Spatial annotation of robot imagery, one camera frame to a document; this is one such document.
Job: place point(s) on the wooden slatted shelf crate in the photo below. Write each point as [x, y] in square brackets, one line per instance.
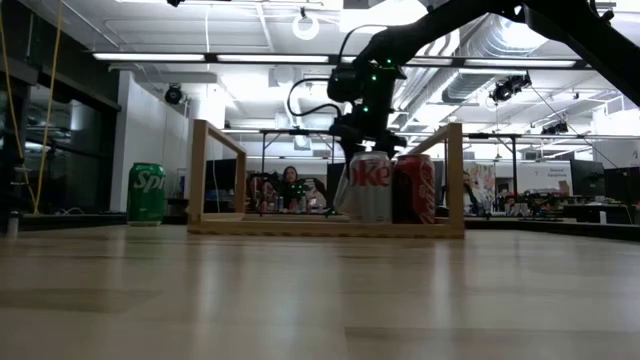
[325, 230]

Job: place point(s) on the silver Diet Coke can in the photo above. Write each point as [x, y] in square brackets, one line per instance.
[370, 200]

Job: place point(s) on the small white bottle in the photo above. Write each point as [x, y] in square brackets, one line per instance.
[13, 225]

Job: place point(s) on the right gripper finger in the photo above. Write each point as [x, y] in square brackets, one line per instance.
[348, 159]

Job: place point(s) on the overhead LED light bar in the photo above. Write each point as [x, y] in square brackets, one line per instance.
[272, 58]
[150, 57]
[520, 63]

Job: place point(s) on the person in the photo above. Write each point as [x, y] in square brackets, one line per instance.
[290, 177]

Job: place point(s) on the background black rig frame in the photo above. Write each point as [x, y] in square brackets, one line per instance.
[300, 132]

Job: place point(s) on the black monitor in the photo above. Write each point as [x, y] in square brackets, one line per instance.
[622, 185]
[220, 175]
[587, 180]

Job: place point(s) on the red Coca-Cola Star Wars can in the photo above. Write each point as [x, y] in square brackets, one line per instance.
[415, 195]

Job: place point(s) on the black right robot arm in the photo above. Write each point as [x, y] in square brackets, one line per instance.
[450, 25]

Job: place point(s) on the black aluminium table frame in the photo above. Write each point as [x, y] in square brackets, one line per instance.
[75, 220]

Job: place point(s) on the black ceiling spotlights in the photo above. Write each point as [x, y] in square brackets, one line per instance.
[505, 90]

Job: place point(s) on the green Sprite can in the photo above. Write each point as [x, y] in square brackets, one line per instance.
[145, 200]

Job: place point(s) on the colourful poster board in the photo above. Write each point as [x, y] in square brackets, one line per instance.
[482, 180]

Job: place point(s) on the black ceiling camera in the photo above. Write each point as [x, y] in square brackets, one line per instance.
[173, 95]

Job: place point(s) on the silver ventilation duct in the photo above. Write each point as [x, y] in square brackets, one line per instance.
[465, 85]

